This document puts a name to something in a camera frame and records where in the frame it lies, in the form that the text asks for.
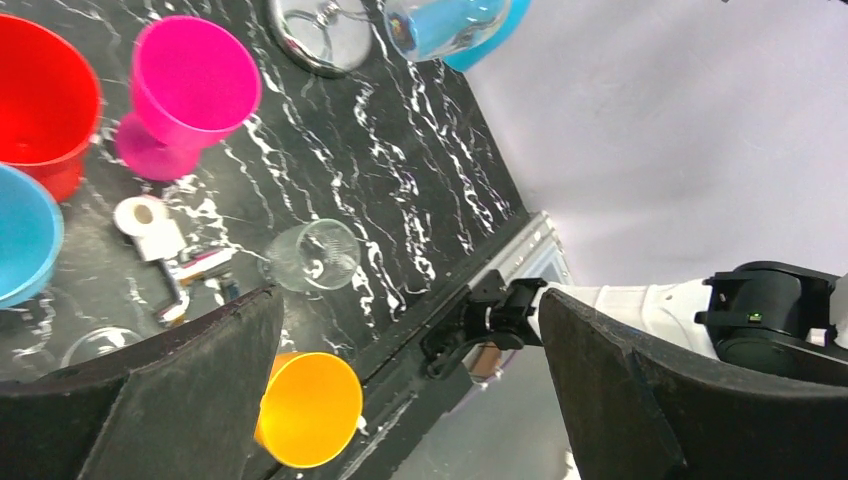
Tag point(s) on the clear wine glass silver rack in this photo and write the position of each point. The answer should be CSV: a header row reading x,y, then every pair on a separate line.
x,y
428,30

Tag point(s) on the light blue wine glass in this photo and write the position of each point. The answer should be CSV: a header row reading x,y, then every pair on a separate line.
x,y
32,230

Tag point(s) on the red wine glass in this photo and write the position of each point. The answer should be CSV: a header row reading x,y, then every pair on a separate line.
x,y
50,105

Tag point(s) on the orange yellow wine glass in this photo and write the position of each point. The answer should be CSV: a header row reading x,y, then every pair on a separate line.
x,y
310,409

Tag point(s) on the blue wine glass silver rack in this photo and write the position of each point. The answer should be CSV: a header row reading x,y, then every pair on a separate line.
x,y
465,60

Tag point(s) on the pink wine glass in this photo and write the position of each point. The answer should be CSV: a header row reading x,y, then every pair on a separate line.
x,y
191,84

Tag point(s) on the aluminium front rail frame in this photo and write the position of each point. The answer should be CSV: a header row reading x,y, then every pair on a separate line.
x,y
423,373

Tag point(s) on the clear wine glass gold rack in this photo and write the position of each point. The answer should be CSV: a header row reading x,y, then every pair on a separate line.
x,y
50,332

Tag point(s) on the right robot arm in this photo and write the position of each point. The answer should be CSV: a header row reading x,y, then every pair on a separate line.
x,y
770,317

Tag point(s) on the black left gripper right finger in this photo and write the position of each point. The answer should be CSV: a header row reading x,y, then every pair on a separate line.
x,y
638,407

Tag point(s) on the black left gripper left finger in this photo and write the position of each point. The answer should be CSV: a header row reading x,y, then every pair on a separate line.
x,y
182,404

